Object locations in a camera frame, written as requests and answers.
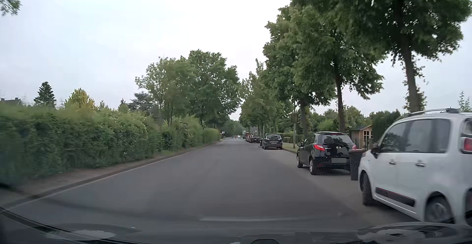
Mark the row of parked cars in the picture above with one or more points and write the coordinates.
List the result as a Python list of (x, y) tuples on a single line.
[(252, 138)]

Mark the dark parked car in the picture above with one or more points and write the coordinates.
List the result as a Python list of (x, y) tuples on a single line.
[(272, 140)]

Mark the group of tall trees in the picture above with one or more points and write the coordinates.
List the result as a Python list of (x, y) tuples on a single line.
[(191, 85)]

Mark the grass verge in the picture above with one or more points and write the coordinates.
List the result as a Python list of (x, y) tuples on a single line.
[(289, 146)]

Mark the grey asphalt road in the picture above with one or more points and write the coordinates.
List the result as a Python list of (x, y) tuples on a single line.
[(228, 177)]

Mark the black hatchback car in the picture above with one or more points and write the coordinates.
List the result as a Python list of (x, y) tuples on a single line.
[(326, 152)]

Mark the row of large trees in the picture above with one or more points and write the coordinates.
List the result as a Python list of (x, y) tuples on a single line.
[(332, 52)]

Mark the small wooden shed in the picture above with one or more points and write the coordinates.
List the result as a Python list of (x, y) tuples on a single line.
[(362, 136)]

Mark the dark wheelie bin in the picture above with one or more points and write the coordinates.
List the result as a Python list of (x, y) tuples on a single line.
[(354, 163)]

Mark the dark green hedge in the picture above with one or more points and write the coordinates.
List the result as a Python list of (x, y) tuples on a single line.
[(383, 123)]

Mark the yellowish green tree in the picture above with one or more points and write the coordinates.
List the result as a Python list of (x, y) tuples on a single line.
[(80, 99)]

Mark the long green hedge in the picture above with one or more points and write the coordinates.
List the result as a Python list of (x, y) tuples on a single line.
[(73, 137)]

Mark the dark conifer tree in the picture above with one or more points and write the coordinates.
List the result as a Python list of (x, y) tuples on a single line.
[(45, 95)]

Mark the white car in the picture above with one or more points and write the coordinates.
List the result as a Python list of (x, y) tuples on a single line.
[(424, 163)]

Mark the car's own bonnet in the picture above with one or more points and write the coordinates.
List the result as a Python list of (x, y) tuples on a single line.
[(405, 233)]

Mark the building roof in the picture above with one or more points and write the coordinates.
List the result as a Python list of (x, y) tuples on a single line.
[(11, 101)]

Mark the road sign on post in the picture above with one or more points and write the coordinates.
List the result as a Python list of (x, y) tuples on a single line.
[(294, 118)]

